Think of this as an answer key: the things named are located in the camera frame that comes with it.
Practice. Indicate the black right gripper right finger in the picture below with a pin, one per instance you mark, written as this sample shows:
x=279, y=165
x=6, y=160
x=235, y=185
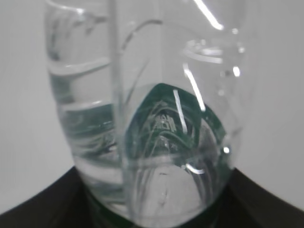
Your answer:
x=244, y=204

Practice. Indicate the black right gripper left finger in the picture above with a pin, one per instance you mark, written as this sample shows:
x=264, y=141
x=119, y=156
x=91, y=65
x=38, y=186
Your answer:
x=67, y=203

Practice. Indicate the clear green-label water bottle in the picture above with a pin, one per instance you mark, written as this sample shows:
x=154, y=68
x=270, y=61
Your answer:
x=150, y=99

